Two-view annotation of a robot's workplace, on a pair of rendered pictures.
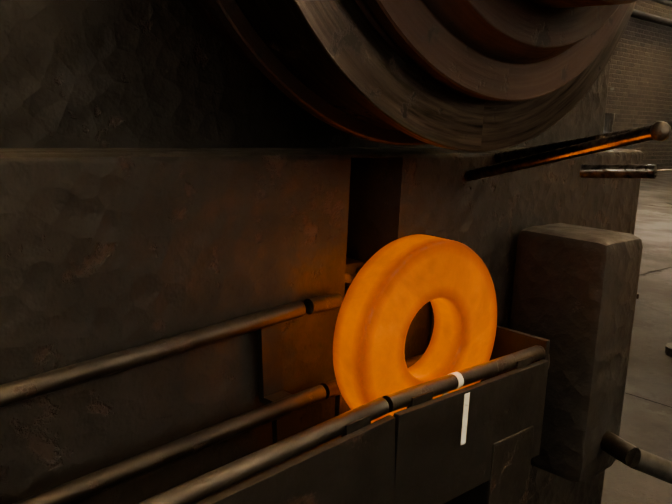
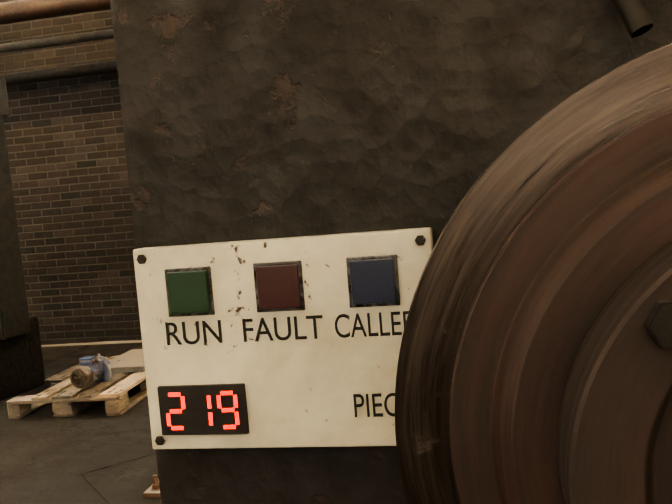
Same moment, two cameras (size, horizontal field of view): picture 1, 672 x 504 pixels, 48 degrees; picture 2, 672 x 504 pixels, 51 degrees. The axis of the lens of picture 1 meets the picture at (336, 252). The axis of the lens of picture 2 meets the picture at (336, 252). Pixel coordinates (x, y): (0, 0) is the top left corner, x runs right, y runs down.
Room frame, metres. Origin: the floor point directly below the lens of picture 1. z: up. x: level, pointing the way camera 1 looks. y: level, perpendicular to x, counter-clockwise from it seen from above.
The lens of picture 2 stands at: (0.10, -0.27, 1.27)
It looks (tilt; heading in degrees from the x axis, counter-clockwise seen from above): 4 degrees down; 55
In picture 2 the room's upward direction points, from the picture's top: 5 degrees counter-clockwise
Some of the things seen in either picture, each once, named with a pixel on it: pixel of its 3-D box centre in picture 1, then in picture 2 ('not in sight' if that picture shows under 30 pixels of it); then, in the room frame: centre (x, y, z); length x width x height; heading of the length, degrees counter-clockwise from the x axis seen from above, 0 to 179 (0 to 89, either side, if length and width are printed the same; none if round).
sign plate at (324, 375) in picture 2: not in sight; (286, 342); (0.40, 0.24, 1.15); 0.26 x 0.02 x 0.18; 134
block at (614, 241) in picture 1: (564, 347); not in sight; (0.73, -0.23, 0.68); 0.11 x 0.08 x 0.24; 44
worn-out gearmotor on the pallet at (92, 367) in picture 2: not in sight; (98, 367); (1.45, 4.61, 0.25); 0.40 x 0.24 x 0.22; 44
